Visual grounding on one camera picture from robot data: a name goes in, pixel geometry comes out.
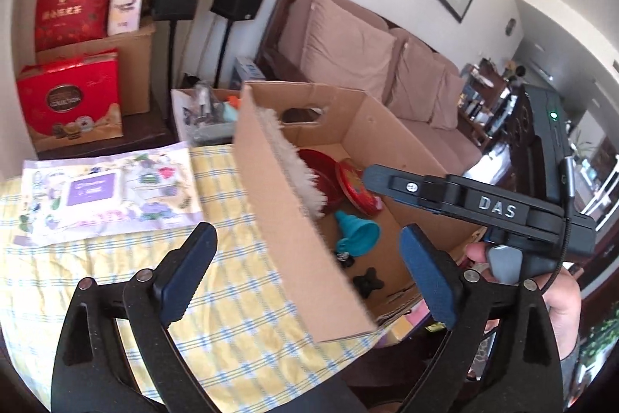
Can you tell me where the blue white carton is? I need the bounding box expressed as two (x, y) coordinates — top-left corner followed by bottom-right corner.
(231, 56), (267, 87)

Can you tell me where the purple wet wipes pack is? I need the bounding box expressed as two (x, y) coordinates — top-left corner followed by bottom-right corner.
(14, 141), (206, 247)

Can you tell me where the cluttered dark shelf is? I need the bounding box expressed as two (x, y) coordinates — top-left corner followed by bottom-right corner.
(457, 60), (528, 143)

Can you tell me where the black lanyard strap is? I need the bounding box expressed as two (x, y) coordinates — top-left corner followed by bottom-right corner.
(333, 251), (385, 298)

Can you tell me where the blue collapsible funnel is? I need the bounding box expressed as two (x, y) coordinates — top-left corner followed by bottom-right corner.
(335, 210), (381, 260)

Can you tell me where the brown wooden sofa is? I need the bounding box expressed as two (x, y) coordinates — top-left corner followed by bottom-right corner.
(255, 0), (489, 182)

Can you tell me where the black speaker stand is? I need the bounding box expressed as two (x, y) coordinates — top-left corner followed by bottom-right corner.
(164, 20), (181, 120)
(215, 19), (236, 89)

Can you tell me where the white box of clutter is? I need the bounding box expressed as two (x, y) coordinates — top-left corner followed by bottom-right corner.
(171, 86), (243, 147)

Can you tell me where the round red floral tin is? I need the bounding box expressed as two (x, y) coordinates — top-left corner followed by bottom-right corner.
(299, 148), (385, 216)

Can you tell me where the person's right forearm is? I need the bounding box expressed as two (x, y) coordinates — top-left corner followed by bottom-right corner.
(558, 339), (583, 413)

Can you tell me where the dark low cabinet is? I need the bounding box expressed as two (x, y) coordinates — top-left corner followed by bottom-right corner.
(36, 103), (176, 161)

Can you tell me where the brown cardboard storage box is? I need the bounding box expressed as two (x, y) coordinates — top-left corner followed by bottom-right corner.
(36, 19), (156, 116)

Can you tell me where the white fluffy duster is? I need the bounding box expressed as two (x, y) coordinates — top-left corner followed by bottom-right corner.
(258, 108), (330, 219)

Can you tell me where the person's right hand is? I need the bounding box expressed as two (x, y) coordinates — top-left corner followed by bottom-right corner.
(464, 243), (582, 362)

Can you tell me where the small tan sofa cushion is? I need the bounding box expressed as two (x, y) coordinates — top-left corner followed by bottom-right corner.
(430, 69), (468, 132)

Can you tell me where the red gift bag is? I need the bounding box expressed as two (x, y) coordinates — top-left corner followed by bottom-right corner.
(35, 0), (121, 53)

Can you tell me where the yellow checked tablecloth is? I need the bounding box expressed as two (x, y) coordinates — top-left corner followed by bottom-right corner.
(0, 144), (388, 413)

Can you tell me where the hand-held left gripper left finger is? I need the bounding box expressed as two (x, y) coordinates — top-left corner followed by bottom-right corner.
(51, 222), (218, 413)

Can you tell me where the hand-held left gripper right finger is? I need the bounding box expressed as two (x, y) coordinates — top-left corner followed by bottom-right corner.
(399, 223), (565, 413)

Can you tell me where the red chocolate gift box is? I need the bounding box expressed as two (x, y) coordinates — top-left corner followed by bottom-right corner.
(17, 49), (124, 153)

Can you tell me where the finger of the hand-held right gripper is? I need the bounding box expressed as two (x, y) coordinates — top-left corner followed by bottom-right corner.
(364, 165), (466, 216)

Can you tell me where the pink white tissue package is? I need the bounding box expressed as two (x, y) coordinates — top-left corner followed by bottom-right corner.
(106, 0), (146, 36)

